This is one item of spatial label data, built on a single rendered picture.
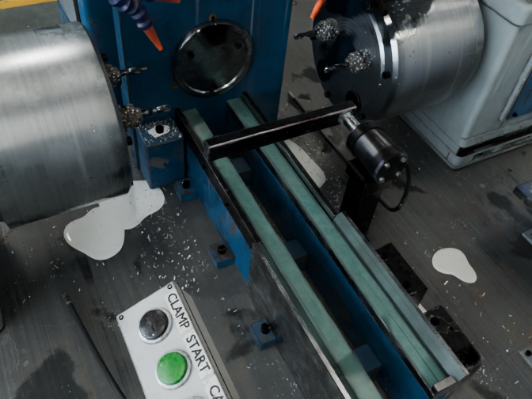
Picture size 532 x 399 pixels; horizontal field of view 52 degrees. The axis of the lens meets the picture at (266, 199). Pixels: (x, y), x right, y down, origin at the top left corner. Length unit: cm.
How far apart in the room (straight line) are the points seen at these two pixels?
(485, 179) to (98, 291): 78
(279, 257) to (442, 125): 52
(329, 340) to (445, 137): 57
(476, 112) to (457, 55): 17
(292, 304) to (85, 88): 38
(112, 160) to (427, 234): 59
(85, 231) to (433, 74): 64
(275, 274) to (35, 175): 33
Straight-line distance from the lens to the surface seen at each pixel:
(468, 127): 112
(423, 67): 92
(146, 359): 56
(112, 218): 99
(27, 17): 318
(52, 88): 70
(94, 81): 71
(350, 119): 86
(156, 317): 56
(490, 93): 108
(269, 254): 80
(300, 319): 72
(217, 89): 100
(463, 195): 114
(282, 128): 82
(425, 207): 109
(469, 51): 99
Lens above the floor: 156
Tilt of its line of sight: 48 degrees down
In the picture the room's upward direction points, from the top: 8 degrees clockwise
